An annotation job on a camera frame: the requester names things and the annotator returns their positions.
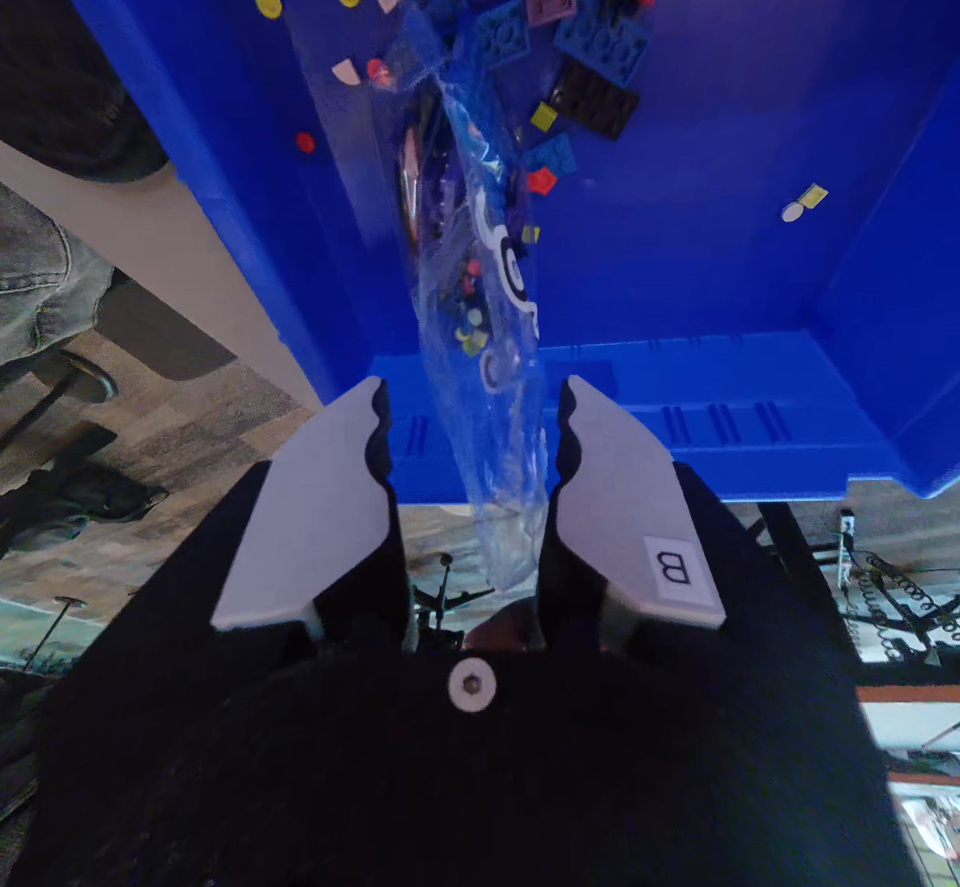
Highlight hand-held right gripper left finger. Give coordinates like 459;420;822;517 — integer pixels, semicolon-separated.
210;375;417;654

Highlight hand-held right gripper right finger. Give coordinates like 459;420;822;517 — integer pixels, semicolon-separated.
536;374;729;654

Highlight clear bag of toy bricks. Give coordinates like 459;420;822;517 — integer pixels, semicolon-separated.
401;62;552;592

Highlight large blue plastic bin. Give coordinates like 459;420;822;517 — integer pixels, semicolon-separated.
22;0;960;504

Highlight black table leg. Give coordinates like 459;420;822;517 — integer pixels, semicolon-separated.
757;500;864;652

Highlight person's black shoe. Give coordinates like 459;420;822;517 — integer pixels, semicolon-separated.
0;463;171;554

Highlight person's leg in grey jeans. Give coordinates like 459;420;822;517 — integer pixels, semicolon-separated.
0;182;116;372

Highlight coiled black cable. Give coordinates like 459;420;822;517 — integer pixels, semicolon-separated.
851;553;960;667

